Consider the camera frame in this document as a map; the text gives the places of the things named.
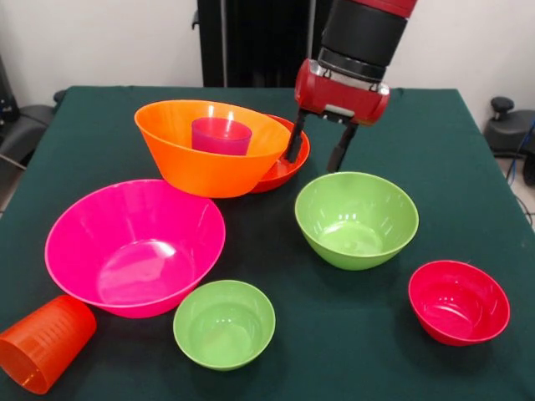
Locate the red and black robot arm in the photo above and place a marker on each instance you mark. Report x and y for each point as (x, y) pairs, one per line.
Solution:
(368, 33)

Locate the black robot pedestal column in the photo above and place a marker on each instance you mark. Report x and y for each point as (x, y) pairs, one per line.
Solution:
(267, 42)

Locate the red-orange cup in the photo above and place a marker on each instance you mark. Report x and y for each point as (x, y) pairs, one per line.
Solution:
(46, 338)

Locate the large orange bowl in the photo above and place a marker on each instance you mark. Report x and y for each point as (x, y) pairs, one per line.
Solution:
(200, 171)

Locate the red-orange bowl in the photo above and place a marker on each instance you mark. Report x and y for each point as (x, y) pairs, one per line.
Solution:
(280, 175)

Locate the black pedestal leg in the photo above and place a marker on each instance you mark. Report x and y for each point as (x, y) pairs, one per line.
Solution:
(507, 133)
(25, 129)

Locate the small green bowl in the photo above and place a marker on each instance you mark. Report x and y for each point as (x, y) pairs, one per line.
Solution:
(223, 330)

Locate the purple cup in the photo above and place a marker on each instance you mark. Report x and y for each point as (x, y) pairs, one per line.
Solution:
(221, 140)

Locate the large green bowl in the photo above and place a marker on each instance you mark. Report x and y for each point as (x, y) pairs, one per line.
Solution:
(355, 221)

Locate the small pink bowl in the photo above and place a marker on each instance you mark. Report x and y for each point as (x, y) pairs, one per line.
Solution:
(457, 305)

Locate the large pink bowl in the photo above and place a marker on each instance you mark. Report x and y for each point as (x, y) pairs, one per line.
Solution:
(134, 250)

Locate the dark green table cloth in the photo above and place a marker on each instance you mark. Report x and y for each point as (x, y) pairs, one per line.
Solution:
(292, 384)

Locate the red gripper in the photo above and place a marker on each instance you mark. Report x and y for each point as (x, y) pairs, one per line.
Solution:
(342, 100)

